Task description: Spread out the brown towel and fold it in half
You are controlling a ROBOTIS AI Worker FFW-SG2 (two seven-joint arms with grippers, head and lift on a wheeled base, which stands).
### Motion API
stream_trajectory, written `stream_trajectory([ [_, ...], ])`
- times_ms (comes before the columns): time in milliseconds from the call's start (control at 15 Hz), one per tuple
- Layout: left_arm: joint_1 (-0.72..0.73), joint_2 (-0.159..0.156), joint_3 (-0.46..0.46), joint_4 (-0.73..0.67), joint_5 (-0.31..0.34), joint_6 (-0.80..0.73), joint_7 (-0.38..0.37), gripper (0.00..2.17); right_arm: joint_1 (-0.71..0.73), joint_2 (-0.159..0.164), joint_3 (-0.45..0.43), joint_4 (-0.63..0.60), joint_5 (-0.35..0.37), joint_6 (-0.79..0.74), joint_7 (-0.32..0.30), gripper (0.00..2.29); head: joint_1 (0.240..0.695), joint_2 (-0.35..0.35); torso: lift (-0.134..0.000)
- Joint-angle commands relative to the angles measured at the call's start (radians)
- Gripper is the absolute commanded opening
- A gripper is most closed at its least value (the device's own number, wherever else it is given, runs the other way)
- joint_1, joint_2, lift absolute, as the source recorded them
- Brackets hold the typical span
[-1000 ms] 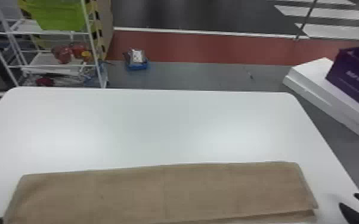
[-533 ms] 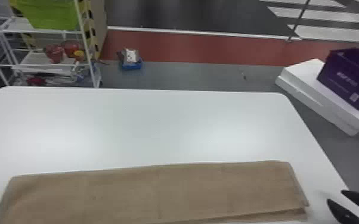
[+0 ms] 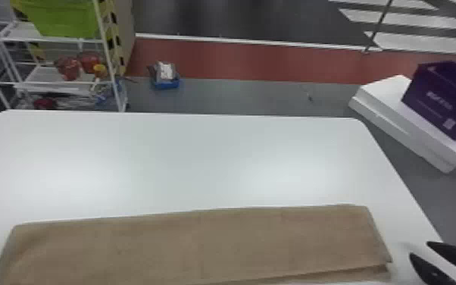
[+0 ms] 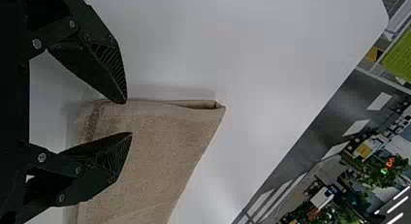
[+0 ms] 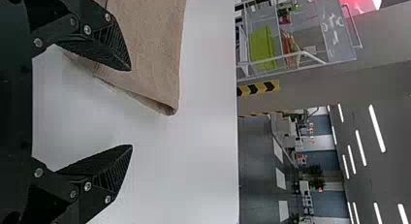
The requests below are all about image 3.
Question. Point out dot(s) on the white slab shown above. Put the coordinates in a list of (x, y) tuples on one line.
[(407, 119)]

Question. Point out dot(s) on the purple crate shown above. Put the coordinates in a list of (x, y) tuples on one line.
[(444, 97)]

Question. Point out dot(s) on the beige towel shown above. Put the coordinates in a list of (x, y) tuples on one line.
[(196, 246)]

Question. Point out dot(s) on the blue tray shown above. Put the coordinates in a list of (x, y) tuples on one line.
[(165, 76)]

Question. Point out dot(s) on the red snack packet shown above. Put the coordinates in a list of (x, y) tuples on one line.
[(90, 61), (45, 103), (69, 67)]

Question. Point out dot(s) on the green basket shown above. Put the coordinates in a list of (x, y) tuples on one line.
[(63, 18)]

